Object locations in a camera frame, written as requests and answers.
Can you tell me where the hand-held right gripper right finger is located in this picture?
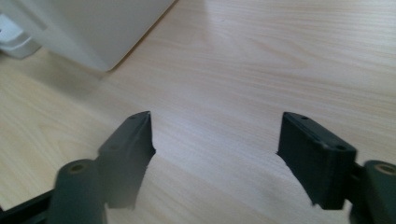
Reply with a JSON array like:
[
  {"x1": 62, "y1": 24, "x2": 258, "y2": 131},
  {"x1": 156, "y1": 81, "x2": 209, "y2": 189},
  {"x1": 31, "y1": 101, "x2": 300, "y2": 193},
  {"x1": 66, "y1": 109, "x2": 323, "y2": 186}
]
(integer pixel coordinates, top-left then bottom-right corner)
[{"x1": 276, "y1": 111, "x2": 358, "y2": 211}]

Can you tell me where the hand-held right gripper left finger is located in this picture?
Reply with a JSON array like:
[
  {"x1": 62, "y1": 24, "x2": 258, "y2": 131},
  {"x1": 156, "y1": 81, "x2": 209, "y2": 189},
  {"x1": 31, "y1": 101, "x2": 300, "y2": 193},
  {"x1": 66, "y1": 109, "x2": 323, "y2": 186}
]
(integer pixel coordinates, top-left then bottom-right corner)
[{"x1": 97, "y1": 110, "x2": 157, "y2": 210}]

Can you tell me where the white box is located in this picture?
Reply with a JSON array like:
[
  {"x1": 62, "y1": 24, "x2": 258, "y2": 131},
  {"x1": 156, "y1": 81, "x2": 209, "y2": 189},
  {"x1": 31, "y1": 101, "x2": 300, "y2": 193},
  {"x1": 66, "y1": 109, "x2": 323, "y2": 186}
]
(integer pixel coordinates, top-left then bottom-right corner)
[{"x1": 12, "y1": 0, "x2": 177, "y2": 73}]

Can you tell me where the small white plastic object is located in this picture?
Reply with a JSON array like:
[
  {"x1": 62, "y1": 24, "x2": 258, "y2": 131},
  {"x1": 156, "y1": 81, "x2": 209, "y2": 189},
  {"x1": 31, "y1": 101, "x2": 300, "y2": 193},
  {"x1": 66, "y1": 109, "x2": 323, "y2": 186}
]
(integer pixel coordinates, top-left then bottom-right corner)
[{"x1": 0, "y1": 13, "x2": 42, "y2": 60}]

